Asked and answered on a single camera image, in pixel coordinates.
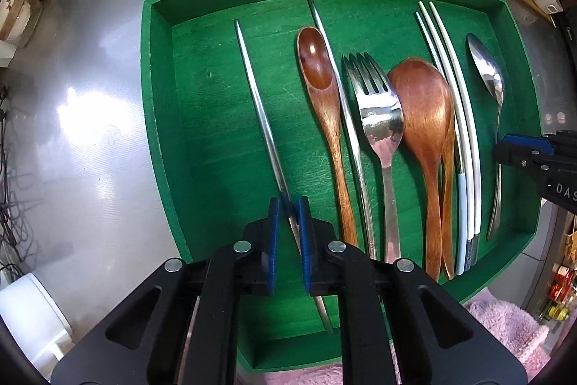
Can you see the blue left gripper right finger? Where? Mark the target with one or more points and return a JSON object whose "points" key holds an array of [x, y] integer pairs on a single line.
{"points": [[305, 227]]}

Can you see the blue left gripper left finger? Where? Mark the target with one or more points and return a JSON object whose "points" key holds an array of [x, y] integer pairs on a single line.
{"points": [[272, 233]]}

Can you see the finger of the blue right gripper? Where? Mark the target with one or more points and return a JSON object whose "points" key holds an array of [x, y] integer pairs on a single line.
{"points": [[541, 144]]}

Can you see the steel chopstick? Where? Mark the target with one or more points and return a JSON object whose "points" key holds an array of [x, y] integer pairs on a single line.
{"points": [[266, 130], [352, 141]]}

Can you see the steel fork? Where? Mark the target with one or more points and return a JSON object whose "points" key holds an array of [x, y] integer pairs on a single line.
{"points": [[382, 121]]}

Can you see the steel spoon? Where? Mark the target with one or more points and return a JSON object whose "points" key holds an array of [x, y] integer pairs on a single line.
{"points": [[493, 80]]}

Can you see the large wooden spoon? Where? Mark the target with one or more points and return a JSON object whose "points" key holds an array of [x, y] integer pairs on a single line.
{"points": [[417, 86]]}

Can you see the green wooden tray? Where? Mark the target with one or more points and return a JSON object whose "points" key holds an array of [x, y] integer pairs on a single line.
{"points": [[212, 167]]}

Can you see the small wooden spoon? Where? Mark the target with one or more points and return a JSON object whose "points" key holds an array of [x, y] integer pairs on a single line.
{"points": [[319, 78]]}

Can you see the pink towel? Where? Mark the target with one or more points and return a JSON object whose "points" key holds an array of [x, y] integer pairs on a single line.
{"points": [[514, 328]]}

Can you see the white appliance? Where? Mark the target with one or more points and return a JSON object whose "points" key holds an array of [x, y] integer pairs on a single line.
{"points": [[36, 322]]}

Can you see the paper coffee cup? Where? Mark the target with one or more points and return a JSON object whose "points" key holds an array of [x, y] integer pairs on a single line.
{"points": [[18, 20]]}

